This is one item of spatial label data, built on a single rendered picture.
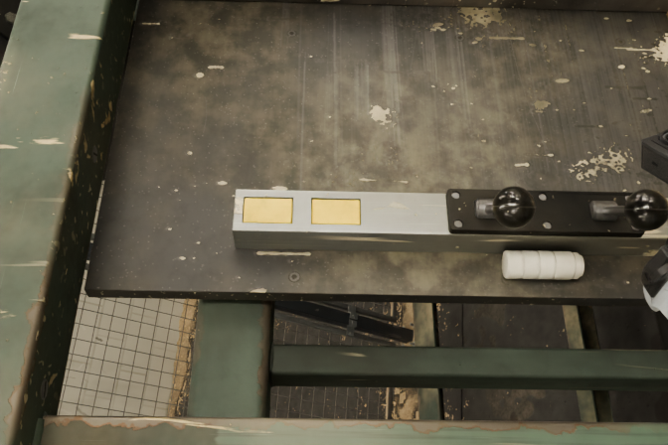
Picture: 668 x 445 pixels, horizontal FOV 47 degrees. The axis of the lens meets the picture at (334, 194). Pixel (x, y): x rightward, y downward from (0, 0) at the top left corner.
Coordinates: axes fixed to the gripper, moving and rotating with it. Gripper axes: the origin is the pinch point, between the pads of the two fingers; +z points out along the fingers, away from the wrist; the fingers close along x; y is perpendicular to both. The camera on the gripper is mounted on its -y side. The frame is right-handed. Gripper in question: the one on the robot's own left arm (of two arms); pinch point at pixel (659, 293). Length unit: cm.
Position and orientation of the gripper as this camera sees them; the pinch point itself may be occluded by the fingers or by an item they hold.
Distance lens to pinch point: 73.1
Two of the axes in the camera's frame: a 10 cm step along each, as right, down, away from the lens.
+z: -0.3, 5.3, 8.5
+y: 3.6, 8.0, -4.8
